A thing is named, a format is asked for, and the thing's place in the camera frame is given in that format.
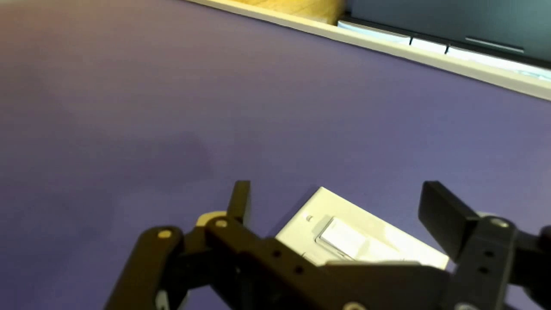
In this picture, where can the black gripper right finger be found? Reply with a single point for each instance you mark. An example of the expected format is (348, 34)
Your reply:
(484, 251)

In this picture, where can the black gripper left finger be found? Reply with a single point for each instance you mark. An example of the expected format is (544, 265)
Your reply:
(182, 264)

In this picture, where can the white baseboard strip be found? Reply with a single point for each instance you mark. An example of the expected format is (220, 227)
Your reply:
(401, 48)

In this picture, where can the white double switch plate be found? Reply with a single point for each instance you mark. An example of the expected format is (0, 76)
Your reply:
(310, 220)

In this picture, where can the white rocker light switch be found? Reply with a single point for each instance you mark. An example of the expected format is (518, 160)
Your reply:
(344, 238)

